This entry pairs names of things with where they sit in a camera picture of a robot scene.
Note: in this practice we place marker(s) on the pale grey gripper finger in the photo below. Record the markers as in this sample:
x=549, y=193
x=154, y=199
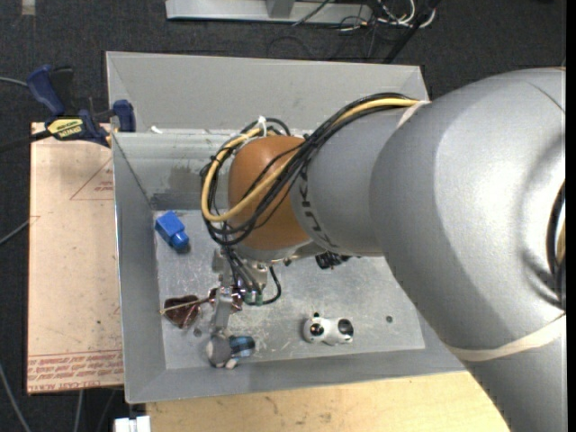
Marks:
x=222, y=313

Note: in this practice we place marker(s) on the clear and blue small bottle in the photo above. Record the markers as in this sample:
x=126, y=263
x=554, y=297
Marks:
x=243, y=346

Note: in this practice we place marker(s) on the blue plastic block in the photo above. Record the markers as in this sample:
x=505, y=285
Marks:
x=170, y=231

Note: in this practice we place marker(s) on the white and black toy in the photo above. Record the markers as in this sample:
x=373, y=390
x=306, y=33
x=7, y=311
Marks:
x=327, y=330

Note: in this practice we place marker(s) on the brown cardboard board, red print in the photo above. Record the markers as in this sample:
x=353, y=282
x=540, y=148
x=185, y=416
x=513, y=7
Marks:
x=67, y=241

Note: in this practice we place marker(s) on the grey metal bin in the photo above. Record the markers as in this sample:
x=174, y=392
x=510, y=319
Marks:
x=288, y=88

